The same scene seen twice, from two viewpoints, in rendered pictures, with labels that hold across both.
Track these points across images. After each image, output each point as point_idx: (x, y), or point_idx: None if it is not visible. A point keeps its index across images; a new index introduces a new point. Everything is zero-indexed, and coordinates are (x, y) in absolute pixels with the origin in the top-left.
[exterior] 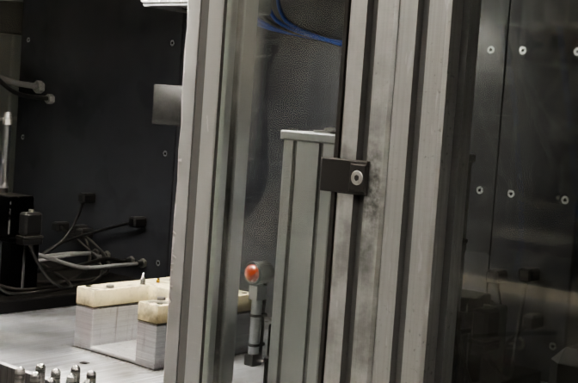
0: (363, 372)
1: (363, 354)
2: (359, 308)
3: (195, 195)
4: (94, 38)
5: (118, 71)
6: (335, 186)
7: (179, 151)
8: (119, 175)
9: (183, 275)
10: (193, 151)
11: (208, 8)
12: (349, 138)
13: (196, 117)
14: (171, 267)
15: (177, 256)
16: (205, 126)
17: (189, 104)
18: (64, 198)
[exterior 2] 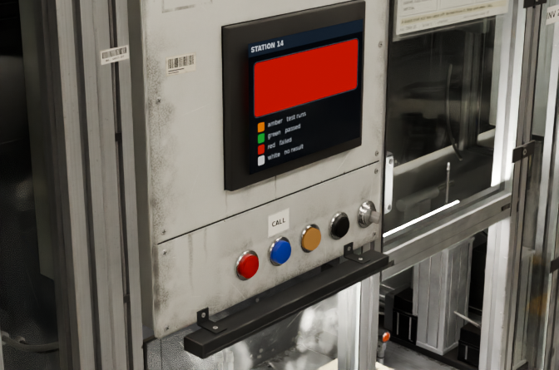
0: (557, 325)
1: (557, 319)
2: (557, 305)
3: (511, 305)
4: None
5: None
6: (555, 268)
7: (506, 291)
8: None
9: (506, 341)
10: (510, 288)
11: (517, 224)
12: (557, 249)
13: (512, 273)
14: (502, 341)
15: (504, 335)
16: (516, 274)
17: (510, 268)
18: None
